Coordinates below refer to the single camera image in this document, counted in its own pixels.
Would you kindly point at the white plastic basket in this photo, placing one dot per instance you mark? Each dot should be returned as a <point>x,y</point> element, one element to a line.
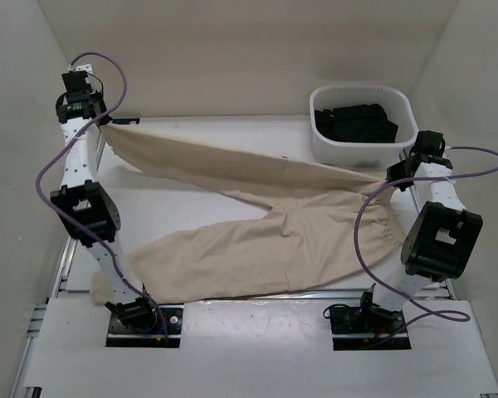
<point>394,102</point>

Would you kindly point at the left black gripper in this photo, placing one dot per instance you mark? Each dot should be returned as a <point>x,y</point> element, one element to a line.
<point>96,96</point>

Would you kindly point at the beige trousers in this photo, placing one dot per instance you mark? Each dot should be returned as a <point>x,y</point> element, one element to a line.
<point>319,226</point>

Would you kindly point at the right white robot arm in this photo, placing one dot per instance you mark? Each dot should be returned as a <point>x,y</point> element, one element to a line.
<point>441,239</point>

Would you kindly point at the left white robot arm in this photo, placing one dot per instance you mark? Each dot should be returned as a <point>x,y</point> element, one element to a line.
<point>92,217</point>

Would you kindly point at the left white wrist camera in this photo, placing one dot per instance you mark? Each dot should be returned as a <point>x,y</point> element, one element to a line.
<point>85,70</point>

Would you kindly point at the black trousers in basket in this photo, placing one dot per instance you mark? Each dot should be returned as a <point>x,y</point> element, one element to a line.
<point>364,123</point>

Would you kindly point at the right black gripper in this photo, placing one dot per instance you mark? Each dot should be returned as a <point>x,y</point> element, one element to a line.
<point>393,172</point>

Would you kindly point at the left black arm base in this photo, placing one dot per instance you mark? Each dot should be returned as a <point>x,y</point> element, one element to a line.
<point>119,335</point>

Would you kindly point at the blue corner label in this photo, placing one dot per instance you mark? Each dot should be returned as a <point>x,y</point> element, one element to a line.
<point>126,121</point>

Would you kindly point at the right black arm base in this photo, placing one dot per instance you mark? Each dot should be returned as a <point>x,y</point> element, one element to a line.
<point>352,330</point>

